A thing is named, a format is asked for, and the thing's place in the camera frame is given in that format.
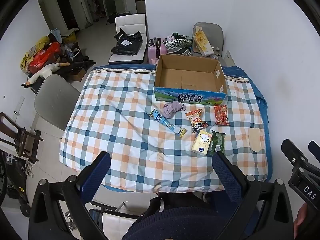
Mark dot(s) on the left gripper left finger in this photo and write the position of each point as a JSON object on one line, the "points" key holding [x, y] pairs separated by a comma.
{"points": [[92, 175]]}

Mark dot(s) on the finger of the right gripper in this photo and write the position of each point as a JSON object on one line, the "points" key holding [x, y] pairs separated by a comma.
{"points": [[293, 153], [314, 149]]}

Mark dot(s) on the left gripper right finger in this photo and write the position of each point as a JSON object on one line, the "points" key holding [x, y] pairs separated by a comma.
{"points": [[230, 176]]}

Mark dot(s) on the green snack bag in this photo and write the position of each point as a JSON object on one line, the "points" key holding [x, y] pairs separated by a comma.
{"points": [[217, 142]]}

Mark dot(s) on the yellow tissue pack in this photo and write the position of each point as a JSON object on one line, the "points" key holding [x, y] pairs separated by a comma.
{"points": [[202, 142]]}

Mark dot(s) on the red snack packet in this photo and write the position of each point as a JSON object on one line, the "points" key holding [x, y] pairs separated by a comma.
{"points": [[221, 115]]}

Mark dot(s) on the blue white tube pack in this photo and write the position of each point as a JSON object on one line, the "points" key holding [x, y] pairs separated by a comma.
{"points": [[155, 115]]}

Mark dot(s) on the orange cartoon snack bag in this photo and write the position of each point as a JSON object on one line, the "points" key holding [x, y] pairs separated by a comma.
{"points": [[195, 119]]}

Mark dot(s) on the purple cloth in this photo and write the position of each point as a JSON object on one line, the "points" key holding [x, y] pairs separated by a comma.
{"points": [[169, 109]]}

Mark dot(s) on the person's right hand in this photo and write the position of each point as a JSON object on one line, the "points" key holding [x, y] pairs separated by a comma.
{"points": [[303, 224]]}

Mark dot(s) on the person's dark blue sweater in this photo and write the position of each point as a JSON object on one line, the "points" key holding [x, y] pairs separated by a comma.
{"points": [[183, 216]]}

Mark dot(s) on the plaid checkered blanket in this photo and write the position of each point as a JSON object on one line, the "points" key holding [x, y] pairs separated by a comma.
{"points": [[112, 114]]}

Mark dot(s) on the dark wooden chair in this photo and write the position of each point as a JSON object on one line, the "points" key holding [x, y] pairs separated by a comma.
{"points": [[19, 136]]}

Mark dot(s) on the grey chair at left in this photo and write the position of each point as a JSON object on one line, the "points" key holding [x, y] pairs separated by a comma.
{"points": [[55, 101]]}

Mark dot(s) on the open cardboard box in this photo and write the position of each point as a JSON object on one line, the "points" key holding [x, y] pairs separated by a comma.
{"points": [[189, 79]]}

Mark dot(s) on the red plastic bag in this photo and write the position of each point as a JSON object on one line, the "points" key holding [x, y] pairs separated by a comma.
{"points": [[43, 56]]}

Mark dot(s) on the yellow snack box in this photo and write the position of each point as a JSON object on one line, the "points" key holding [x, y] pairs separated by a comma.
{"points": [[202, 43]]}

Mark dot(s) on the black bag on chair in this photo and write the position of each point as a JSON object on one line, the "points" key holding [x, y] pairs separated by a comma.
{"points": [[127, 45]]}

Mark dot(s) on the patterned tote bag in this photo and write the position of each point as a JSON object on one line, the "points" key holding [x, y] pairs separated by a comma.
{"points": [[178, 44]]}

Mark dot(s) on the pink suitcase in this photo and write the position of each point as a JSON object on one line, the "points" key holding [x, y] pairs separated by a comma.
{"points": [[156, 48]]}

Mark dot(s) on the yellow cloth bundle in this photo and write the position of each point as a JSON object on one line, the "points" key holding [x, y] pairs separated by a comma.
{"points": [[30, 54]]}

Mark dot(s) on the white padded chair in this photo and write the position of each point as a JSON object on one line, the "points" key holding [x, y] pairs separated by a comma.
{"points": [[131, 24]]}

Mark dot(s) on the grey chair by wall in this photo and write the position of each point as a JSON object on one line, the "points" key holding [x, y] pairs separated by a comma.
{"points": [[215, 36]]}

